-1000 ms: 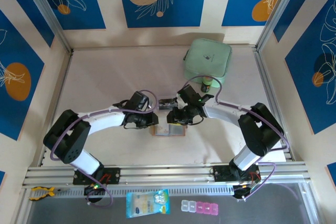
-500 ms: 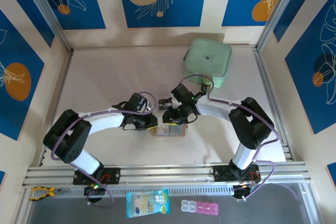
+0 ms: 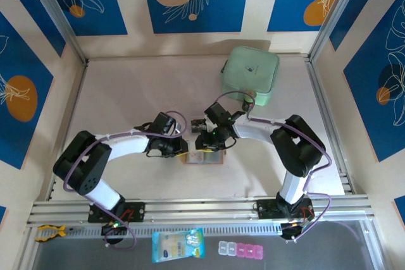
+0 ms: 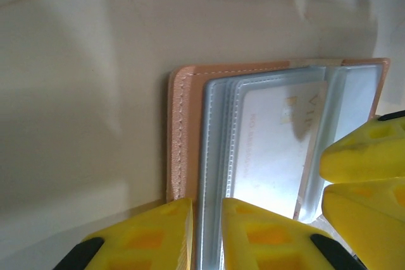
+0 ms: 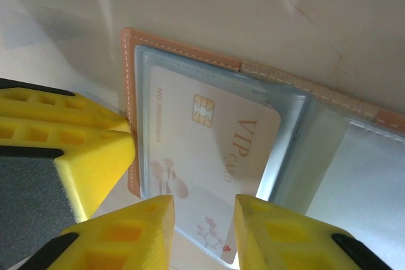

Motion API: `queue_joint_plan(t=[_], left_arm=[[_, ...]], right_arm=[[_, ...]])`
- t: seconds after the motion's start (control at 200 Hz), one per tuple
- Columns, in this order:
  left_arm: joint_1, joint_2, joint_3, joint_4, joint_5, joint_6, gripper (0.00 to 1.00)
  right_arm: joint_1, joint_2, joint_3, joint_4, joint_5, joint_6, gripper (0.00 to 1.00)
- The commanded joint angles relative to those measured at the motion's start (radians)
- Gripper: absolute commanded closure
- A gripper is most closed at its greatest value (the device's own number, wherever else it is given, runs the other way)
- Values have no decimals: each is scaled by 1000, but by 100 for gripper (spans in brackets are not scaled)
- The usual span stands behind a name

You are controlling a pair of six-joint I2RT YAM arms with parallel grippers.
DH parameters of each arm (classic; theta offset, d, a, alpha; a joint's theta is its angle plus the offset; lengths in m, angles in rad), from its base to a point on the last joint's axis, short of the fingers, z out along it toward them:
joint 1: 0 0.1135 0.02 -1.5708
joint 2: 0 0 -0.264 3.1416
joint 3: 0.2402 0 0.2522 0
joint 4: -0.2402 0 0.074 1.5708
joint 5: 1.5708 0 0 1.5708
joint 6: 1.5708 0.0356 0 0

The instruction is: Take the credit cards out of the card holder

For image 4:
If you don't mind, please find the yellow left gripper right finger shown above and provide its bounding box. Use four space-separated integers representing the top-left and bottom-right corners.
220 198 370 270

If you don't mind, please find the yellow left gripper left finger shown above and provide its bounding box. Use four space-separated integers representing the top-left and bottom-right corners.
53 198 194 270

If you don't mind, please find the tan leather card holder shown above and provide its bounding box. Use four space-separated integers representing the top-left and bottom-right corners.
166 57 392 270

